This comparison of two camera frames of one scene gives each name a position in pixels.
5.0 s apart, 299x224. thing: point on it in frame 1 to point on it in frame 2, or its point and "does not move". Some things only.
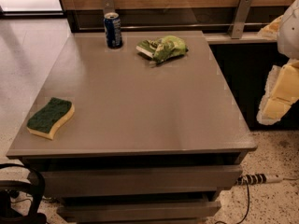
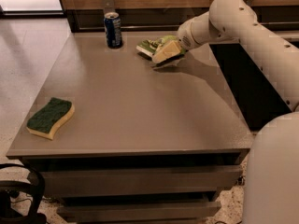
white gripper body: [290, 32] to [186, 38]
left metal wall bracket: [107, 5] does not move
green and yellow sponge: [45, 120] does not move
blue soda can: [112, 26] does not move
